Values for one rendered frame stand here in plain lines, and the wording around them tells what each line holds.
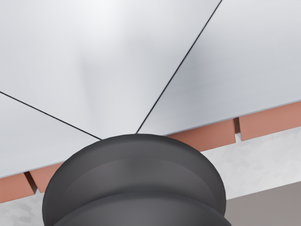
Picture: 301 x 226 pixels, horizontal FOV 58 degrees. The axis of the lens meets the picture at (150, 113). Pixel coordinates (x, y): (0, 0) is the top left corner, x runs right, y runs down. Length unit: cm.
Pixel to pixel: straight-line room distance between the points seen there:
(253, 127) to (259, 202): 129
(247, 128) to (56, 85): 16
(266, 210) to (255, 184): 110
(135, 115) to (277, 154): 33
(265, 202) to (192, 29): 141
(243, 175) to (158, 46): 34
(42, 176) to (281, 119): 21
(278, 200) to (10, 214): 130
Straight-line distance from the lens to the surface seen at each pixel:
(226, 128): 24
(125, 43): 16
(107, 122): 18
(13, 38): 17
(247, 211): 154
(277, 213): 162
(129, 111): 17
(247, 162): 45
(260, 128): 25
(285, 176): 50
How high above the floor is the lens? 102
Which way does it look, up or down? 67 degrees down
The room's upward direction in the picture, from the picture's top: 167 degrees clockwise
